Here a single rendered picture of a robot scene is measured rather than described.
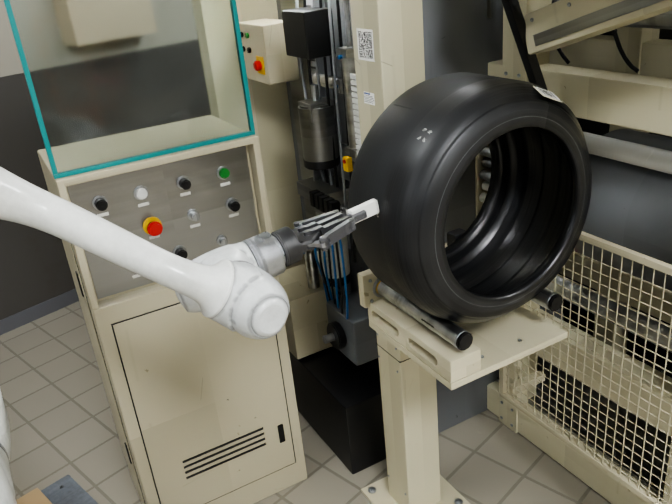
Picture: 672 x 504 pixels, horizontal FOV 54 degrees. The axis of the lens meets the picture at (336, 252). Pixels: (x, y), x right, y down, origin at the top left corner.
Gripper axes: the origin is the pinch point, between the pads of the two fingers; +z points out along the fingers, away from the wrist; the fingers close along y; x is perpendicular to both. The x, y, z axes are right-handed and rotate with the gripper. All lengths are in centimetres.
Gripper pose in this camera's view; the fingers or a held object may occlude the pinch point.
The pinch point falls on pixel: (362, 211)
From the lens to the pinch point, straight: 138.8
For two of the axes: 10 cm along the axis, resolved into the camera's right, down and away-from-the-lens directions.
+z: 8.5, -4.0, 3.5
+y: -4.9, -3.2, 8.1
